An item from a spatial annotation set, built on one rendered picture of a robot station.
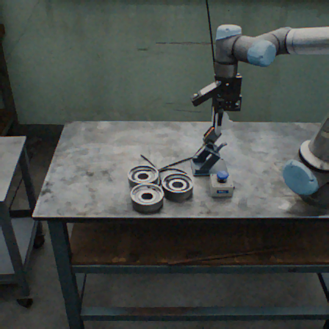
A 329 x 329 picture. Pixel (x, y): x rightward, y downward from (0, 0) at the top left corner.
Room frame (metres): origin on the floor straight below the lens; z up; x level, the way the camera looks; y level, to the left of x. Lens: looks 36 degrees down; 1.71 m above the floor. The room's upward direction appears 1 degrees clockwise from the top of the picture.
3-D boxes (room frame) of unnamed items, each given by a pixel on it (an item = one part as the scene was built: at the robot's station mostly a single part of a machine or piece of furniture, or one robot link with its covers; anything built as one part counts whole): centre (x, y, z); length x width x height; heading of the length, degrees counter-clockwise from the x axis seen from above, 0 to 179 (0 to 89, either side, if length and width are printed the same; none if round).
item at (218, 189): (1.12, -0.20, 0.82); 0.08 x 0.07 x 0.05; 91
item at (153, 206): (1.05, 0.06, 0.82); 0.10 x 0.10 x 0.04
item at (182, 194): (1.11, -0.04, 0.82); 0.10 x 0.10 x 0.04
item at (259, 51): (1.22, -0.27, 1.26); 0.11 x 0.11 x 0.08; 43
